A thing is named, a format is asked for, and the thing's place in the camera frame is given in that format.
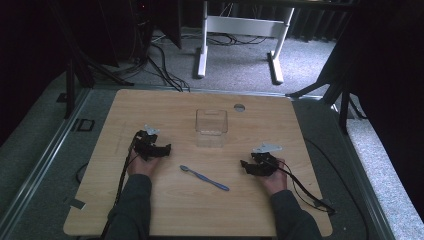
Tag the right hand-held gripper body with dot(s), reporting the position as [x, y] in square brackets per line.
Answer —
[266, 157]

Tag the person's right hand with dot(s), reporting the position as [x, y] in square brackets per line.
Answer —
[277, 180]

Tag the black floor bracket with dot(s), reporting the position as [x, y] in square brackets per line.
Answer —
[84, 125]

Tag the person's left hand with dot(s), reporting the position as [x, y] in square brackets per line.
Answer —
[142, 165]

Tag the blue toothbrush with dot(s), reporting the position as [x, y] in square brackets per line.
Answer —
[204, 178]

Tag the black metal stand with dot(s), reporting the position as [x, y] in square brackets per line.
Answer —
[74, 66]
[336, 90]

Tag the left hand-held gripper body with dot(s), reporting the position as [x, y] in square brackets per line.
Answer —
[144, 142]

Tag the white table frame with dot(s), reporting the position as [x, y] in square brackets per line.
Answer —
[242, 26]

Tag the clear plastic container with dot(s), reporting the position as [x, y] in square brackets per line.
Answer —
[211, 127]

